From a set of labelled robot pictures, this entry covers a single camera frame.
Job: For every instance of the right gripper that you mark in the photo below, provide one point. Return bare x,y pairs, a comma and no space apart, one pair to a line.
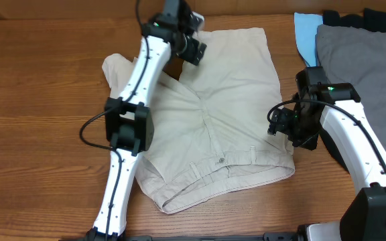
279,124

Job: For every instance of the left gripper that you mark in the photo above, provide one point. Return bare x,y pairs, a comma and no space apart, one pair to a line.
189,53

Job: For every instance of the beige shorts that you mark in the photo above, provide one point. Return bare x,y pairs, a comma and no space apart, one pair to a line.
211,125

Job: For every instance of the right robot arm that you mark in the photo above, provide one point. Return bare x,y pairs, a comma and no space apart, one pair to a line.
335,114

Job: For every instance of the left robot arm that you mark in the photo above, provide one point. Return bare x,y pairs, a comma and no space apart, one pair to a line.
128,122

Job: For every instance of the grey shorts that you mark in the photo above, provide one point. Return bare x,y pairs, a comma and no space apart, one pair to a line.
367,87

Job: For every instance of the light blue garment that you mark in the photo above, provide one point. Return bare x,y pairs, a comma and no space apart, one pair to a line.
306,28

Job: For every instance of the black garment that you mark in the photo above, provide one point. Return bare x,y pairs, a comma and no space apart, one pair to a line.
360,20

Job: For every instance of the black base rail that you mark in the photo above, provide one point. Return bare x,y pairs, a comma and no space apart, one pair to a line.
269,236

